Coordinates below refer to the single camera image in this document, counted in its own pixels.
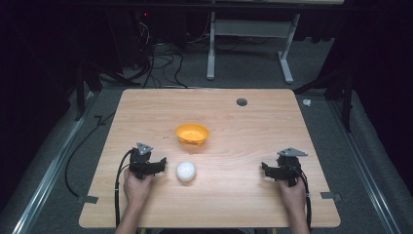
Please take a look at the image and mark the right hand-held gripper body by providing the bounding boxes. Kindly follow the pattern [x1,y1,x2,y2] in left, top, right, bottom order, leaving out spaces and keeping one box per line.
[275,147,309,188]

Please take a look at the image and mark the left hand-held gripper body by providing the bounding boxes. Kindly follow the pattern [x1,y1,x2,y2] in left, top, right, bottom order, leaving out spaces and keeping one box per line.
[129,141,156,180]

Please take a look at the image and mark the orange plastic bowl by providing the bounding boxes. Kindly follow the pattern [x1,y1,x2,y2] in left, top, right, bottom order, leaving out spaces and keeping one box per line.
[174,122,210,146]

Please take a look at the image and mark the person's left hand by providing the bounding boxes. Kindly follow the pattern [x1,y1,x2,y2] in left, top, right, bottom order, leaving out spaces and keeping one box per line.
[123,168,154,210]

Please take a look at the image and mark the person's right hand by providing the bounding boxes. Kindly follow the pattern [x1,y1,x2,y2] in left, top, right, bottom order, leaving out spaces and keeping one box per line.
[277,177,308,216]

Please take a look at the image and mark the grey tape strip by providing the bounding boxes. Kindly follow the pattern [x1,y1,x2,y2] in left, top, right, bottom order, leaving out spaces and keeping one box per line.
[77,194,99,205]
[319,191,343,203]

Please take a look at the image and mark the black metal stand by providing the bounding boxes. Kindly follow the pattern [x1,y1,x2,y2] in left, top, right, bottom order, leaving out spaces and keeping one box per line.
[73,59,141,122]
[293,69,355,134]

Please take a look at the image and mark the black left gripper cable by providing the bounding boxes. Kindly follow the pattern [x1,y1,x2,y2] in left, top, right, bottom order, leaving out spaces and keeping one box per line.
[113,148,134,228]

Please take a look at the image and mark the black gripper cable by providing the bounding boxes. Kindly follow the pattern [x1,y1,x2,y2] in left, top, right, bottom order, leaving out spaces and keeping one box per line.
[113,148,134,228]
[290,164,314,230]

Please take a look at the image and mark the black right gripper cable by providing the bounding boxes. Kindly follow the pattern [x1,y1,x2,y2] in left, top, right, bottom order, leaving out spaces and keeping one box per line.
[290,164,314,230]

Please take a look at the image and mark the black floor cable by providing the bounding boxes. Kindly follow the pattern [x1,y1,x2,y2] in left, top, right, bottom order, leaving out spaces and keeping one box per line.
[64,111,117,198]

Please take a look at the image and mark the aluminium floor rail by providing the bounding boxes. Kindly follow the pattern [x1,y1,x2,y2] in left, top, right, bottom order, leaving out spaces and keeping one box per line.
[327,99,403,234]
[12,91,98,234]

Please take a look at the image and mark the tangle of black cables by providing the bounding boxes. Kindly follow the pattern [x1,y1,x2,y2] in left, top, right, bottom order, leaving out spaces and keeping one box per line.
[131,19,189,90]

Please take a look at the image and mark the white metal desk frame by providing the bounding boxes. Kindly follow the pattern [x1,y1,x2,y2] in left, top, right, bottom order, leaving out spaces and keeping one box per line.
[206,12,302,85]

